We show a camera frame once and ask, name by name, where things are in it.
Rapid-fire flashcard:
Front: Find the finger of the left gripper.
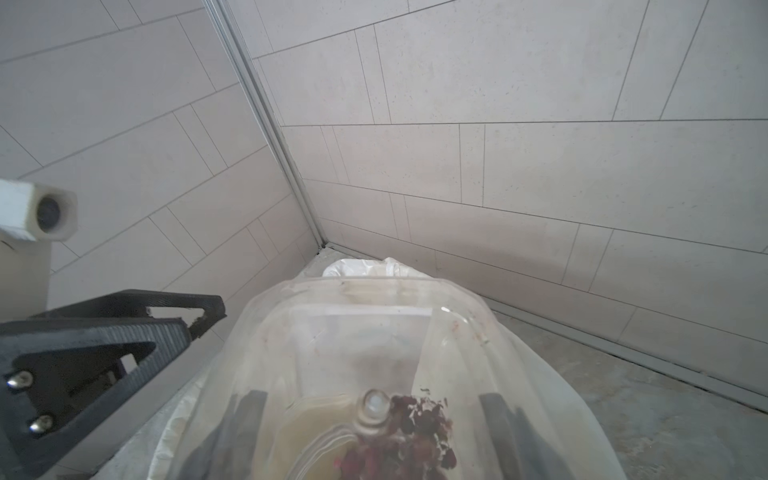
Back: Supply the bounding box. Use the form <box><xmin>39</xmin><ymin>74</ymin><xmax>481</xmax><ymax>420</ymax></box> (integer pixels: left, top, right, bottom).
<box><xmin>1</xmin><ymin>318</ymin><xmax>192</xmax><ymax>479</ymax></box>
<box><xmin>32</xmin><ymin>289</ymin><xmax>227</xmax><ymax>339</ymax></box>

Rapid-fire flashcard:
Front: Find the white plastic bin liner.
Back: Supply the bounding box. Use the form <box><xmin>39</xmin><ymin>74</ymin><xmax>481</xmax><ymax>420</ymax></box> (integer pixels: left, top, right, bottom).
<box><xmin>89</xmin><ymin>247</ymin><xmax>628</xmax><ymax>480</ymax></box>

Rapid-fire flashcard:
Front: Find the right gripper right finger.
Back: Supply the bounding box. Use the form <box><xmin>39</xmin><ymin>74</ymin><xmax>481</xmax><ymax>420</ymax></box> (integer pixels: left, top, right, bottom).
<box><xmin>479</xmin><ymin>393</ymin><xmax>574</xmax><ymax>480</ymax></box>

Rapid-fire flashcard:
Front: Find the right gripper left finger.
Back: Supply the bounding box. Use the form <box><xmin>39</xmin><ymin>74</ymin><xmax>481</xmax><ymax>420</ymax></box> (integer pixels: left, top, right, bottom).
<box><xmin>176</xmin><ymin>390</ymin><xmax>268</xmax><ymax>479</ymax></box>

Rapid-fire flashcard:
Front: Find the black lidded glass jar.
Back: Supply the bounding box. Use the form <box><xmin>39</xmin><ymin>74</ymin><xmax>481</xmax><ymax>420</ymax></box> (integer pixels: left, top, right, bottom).
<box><xmin>161</xmin><ymin>277</ymin><xmax>628</xmax><ymax>480</ymax></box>

